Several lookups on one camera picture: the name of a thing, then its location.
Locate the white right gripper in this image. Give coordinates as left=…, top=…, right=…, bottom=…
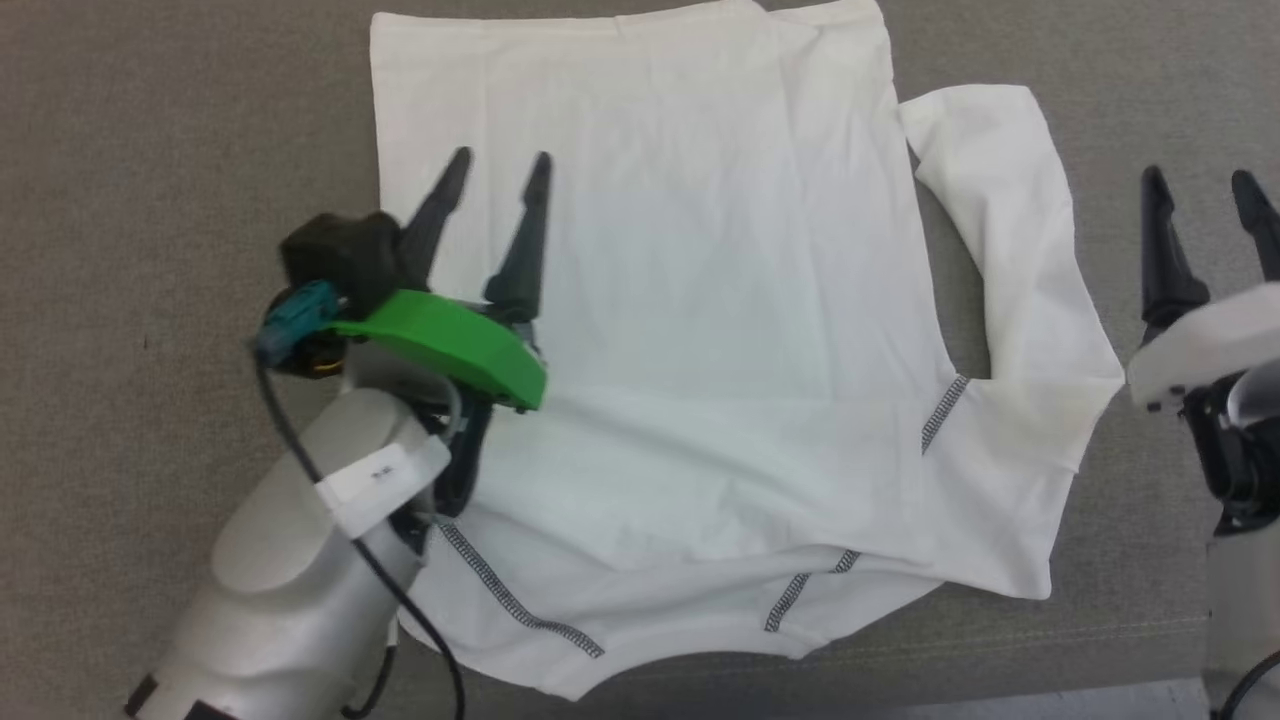
left=1126, top=165, right=1280, bottom=413

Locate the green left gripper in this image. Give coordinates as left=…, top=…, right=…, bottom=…
left=333, top=146, right=554, bottom=517

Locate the white long-sleeved shirt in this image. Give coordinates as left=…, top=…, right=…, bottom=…
left=369, top=0, right=1127, bottom=701

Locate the teal left camera connector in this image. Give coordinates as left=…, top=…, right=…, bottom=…
left=254, top=280, right=343, bottom=367

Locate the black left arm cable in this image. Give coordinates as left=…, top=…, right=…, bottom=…
left=253, top=350, right=467, bottom=720

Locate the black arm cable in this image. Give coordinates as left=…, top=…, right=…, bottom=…
left=1213, top=650, right=1280, bottom=720
left=253, top=350, right=467, bottom=720

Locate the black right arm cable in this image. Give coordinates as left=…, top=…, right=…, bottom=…
left=1213, top=650, right=1280, bottom=720

